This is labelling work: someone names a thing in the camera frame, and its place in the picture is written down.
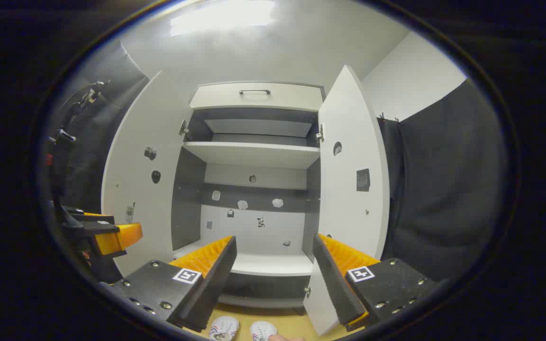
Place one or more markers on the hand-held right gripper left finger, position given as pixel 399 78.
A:
pixel 216 279

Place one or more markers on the white cabinet drawer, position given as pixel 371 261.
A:
pixel 216 99

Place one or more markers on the white canvas shoe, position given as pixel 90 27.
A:
pixel 262 330
pixel 224 327

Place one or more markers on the white cabinet door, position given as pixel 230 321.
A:
pixel 349 213
pixel 145 123

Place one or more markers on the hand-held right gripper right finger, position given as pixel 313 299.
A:
pixel 332 279

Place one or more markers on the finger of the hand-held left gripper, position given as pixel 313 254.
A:
pixel 93 218
pixel 116 239

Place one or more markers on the white shoe cabinet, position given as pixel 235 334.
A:
pixel 273 265

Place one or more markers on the white cabinet shelf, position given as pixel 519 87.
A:
pixel 254 154

